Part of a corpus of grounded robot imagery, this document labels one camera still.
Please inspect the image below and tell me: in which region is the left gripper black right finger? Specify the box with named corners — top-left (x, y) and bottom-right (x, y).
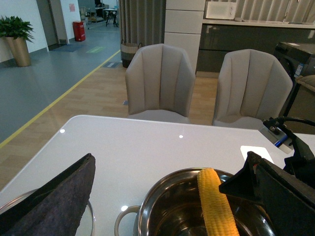
top-left (256, 158), bottom-right (315, 236)

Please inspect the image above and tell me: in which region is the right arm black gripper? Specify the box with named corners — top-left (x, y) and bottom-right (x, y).
top-left (219, 134), bottom-right (315, 206)

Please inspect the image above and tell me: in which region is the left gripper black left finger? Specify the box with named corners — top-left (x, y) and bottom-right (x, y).
top-left (0, 153), bottom-right (95, 236)

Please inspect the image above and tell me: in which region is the glass pot lid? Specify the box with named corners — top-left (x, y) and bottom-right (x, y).
top-left (0, 189), bottom-right (95, 236)

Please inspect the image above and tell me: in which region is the yellow corn cob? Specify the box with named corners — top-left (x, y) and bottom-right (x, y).
top-left (197, 168), bottom-right (239, 236)

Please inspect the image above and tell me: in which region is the cream electric cooking pot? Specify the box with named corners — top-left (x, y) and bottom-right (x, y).
top-left (114, 168), bottom-right (276, 236)

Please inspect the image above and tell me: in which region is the green potted plant gold pot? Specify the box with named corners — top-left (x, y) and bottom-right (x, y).
top-left (0, 16), bottom-right (34, 67)

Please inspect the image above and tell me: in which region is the right beige dining chair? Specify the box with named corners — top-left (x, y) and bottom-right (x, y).
top-left (212, 49), bottom-right (293, 130)

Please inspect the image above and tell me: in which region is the beige dining chair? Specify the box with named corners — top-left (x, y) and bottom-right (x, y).
top-left (125, 44), bottom-right (195, 123)
top-left (212, 49), bottom-right (293, 130)

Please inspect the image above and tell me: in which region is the black washing machine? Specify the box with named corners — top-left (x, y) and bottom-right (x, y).
top-left (274, 42), bottom-right (315, 121)

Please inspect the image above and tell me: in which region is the left beige dining chair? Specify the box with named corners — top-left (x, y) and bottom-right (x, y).
top-left (125, 44), bottom-right (195, 123)

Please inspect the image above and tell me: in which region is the dark kitchen counter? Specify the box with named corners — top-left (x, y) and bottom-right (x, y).
top-left (196, 22), bottom-right (315, 72)

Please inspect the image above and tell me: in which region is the woven laundry basket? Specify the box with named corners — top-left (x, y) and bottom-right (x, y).
top-left (121, 39), bottom-right (142, 68)

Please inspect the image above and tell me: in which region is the white cabinet column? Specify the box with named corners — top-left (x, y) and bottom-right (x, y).
top-left (164, 0), bottom-right (205, 70)

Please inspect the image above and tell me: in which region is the white microwave oven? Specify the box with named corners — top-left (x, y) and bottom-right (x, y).
top-left (204, 1), bottom-right (237, 20)

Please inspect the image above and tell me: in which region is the red bin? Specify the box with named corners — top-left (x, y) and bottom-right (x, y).
top-left (72, 21), bottom-right (86, 42)

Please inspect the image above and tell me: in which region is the grey curtain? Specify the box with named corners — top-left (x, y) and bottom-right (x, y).
top-left (119, 0), bottom-right (166, 46)

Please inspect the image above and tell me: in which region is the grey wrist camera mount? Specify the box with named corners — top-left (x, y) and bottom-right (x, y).
top-left (259, 117), bottom-right (294, 154)

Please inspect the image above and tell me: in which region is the black camera cable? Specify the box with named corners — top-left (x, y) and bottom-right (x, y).
top-left (275, 116), bottom-right (315, 127)

